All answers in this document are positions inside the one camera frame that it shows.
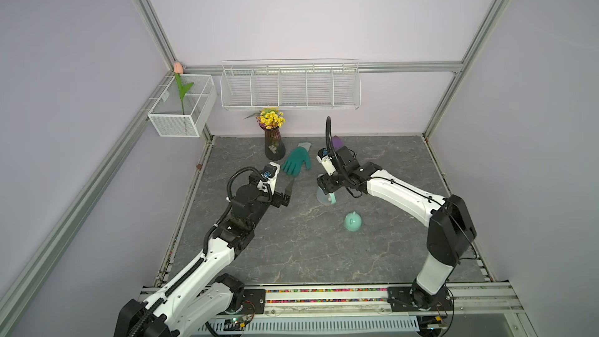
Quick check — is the colourful bead strip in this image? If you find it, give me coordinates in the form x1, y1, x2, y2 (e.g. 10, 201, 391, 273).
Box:
265, 286, 388, 304

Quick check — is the pink artificial tulip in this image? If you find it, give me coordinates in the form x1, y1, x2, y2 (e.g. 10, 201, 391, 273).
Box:
173, 62, 194, 115

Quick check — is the yellow flower bouquet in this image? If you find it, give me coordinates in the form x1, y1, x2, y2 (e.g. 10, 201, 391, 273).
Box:
246, 108, 285, 129

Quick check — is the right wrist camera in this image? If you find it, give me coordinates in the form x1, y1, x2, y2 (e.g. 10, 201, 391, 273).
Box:
317, 148, 336, 176

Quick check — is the clear plastic baby bottle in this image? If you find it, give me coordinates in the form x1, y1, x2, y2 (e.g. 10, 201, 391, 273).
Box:
316, 187, 336, 205

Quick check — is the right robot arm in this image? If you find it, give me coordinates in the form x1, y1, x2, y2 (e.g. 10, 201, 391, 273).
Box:
317, 117, 477, 310

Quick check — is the white wire wall shelf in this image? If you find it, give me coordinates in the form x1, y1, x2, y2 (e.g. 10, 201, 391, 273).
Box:
221, 59, 362, 110

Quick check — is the dark purple glass vase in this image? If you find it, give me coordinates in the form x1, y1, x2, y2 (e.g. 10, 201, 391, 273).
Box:
264, 128, 286, 162

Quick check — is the white mesh wall basket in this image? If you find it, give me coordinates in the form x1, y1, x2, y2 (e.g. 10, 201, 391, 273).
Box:
148, 73, 217, 138

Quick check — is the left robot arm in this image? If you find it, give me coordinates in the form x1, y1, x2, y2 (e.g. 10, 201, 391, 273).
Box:
114, 162, 293, 336

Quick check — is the mint green bottle cap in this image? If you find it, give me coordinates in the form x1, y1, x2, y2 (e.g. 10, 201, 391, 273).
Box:
344, 212, 363, 232

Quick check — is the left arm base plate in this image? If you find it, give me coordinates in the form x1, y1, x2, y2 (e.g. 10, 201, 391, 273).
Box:
222, 288, 266, 316

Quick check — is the green rubber glove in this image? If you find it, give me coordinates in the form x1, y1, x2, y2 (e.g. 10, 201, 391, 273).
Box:
282, 142, 311, 177

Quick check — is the purple trowel with pink handle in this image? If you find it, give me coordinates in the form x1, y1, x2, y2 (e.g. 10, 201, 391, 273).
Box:
332, 136, 345, 150

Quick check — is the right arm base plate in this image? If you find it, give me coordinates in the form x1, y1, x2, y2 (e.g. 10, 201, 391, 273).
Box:
387, 286, 454, 312

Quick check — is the white vented cable duct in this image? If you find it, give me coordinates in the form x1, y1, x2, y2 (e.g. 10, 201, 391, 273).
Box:
210, 315, 420, 336

